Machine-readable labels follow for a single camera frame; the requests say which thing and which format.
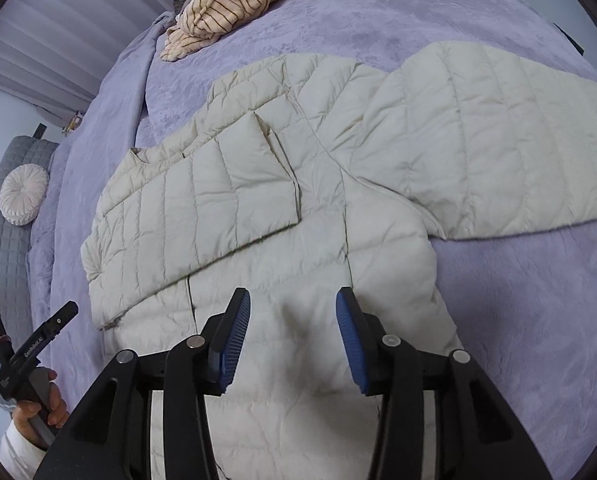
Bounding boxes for person's left hand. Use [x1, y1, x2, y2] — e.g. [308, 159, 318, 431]
[12, 367, 70, 448]

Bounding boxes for beige striped garment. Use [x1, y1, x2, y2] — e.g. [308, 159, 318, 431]
[159, 0, 315, 63]

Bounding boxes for white pleated curtain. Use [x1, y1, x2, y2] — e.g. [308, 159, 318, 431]
[0, 0, 214, 126]

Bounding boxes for small windowsill ornaments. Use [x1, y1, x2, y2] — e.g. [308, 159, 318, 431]
[60, 109, 87, 137]

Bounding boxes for purple fleece blanket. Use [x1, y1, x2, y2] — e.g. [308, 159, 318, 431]
[28, 0, 597, 480]

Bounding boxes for person's left forearm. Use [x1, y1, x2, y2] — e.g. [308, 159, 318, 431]
[0, 417, 46, 477]

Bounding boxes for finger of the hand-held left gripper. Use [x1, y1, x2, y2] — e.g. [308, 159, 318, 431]
[12, 301, 79, 363]

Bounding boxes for grey quilted headboard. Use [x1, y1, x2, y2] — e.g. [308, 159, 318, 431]
[0, 135, 62, 406]

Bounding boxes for cream puffer jacket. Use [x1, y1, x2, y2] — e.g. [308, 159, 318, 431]
[81, 40, 597, 480]

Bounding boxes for round white pleated cushion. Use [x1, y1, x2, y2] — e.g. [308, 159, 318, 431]
[0, 164, 50, 226]

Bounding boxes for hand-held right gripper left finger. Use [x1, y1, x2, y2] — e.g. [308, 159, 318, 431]
[33, 287, 252, 480]

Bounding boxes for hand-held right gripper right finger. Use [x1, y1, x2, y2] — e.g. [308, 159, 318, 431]
[335, 286, 554, 480]

